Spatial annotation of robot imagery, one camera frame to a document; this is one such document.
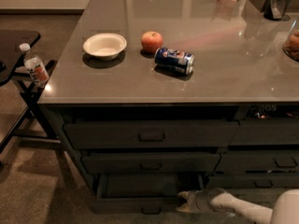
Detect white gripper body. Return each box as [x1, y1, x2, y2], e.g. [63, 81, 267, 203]
[186, 190, 213, 213]

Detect drawer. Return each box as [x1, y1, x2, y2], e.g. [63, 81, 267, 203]
[90, 172, 204, 215]
[64, 119, 238, 149]
[206, 174, 299, 189]
[230, 119, 299, 146]
[216, 151, 299, 173]
[81, 152, 221, 174]

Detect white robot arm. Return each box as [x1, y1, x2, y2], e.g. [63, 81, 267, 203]
[177, 188, 299, 224]

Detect snack bags in drawer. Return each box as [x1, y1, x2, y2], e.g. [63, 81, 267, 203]
[248, 105, 299, 119]

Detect blue soda can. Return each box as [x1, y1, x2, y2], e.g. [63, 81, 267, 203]
[154, 47, 194, 76]

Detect red apple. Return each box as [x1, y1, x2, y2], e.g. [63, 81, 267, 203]
[141, 31, 164, 54]

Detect white paper bowl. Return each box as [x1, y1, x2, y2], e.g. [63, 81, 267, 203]
[83, 33, 127, 61]

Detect glass jar with snacks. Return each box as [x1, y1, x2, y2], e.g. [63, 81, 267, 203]
[283, 19, 299, 62]

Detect clear plastic water bottle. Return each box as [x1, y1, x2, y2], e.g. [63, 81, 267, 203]
[19, 43, 50, 88]

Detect dark metal container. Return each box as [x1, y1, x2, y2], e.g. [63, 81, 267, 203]
[263, 0, 291, 21]

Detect dark side table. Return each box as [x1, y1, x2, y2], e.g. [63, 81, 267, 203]
[0, 30, 57, 153]

